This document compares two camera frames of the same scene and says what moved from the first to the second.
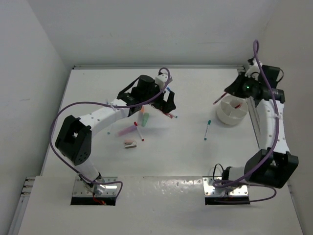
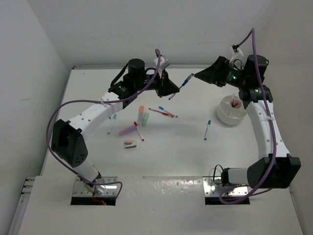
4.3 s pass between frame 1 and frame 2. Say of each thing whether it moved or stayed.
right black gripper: moved
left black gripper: moved
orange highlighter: stayed
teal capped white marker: stayed
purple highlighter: stayed
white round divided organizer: stayed
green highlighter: stayed
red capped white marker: stayed
